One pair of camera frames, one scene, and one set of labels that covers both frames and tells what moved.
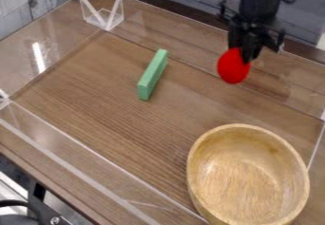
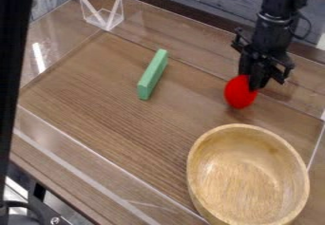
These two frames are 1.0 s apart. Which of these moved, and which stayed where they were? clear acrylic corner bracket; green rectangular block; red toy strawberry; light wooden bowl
Moved: red toy strawberry
Stayed: light wooden bowl; green rectangular block; clear acrylic corner bracket
